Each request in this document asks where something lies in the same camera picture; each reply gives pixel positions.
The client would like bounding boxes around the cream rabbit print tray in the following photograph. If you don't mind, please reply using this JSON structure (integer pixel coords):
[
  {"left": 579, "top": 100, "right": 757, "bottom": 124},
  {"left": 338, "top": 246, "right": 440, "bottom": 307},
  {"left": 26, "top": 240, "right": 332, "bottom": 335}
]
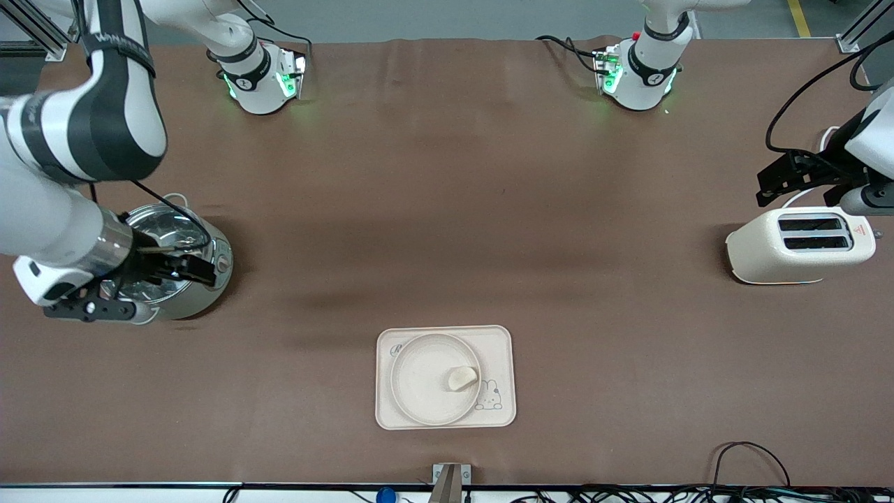
[{"left": 375, "top": 325, "right": 518, "bottom": 430}]

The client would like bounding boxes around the white two-slot toaster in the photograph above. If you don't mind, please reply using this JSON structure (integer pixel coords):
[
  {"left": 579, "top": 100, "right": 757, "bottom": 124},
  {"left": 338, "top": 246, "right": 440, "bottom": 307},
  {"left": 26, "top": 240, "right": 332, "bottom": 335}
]
[{"left": 725, "top": 206, "right": 877, "bottom": 285}]

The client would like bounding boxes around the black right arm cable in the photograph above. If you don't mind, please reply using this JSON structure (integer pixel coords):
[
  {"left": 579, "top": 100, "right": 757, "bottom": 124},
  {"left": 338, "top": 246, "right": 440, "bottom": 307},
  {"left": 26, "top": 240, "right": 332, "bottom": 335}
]
[{"left": 89, "top": 180, "right": 214, "bottom": 245}]

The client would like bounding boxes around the round white plate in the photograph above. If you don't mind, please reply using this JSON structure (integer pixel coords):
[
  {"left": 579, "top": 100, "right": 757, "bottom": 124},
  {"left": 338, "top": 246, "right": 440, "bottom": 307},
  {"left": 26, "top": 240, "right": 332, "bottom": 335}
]
[{"left": 390, "top": 333, "right": 483, "bottom": 426}]

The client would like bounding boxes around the stainless steel cooker pot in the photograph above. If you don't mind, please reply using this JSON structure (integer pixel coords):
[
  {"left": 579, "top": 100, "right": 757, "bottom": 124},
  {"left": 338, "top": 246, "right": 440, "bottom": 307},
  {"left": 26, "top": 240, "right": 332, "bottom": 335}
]
[{"left": 98, "top": 203, "right": 235, "bottom": 323}]

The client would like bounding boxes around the aluminium frame profile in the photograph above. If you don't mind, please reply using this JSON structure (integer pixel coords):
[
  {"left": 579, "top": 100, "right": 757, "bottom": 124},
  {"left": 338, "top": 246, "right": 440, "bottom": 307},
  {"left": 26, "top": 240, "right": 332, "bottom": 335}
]
[
  {"left": 0, "top": 0, "right": 78, "bottom": 60},
  {"left": 836, "top": 0, "right": 894, "bottom": 54}
]

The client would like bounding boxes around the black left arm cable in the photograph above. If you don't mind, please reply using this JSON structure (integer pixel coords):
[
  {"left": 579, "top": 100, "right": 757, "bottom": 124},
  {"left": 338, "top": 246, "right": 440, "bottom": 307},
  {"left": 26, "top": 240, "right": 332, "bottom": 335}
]
[{"left": 766, "top": 49, "right": 894, "bottom": 154}]

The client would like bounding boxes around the brown table mat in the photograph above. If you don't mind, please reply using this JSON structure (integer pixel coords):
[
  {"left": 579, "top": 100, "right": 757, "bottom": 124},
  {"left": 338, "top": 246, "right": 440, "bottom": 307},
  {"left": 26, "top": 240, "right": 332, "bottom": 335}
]
[{"left": 0, "top": 35, "right": 894, "bottom": 486}]

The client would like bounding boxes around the black arm base cable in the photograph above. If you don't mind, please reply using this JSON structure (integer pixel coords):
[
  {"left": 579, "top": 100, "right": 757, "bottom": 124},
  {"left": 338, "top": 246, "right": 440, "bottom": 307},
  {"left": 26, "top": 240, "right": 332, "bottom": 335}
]
[
  {"left": 234, "top": 0, "right": 313, "bottom": 60},
  {"left": 536, "top": 34, "right": 601, "bottom": 74}
]

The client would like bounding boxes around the black looped cable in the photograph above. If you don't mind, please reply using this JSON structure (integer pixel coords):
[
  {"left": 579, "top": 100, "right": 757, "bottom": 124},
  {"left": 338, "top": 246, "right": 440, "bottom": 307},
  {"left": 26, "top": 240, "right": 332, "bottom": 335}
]
[{"left": 711, "top": 441, "right": 792, "bottom": 490}]

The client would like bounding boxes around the black cable bundle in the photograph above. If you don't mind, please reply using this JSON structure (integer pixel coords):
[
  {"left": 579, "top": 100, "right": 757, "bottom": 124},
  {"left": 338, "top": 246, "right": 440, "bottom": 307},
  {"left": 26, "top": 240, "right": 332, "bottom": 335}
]
[{"left": 510, "top": 484, "right": 894, "bottom": 503}]

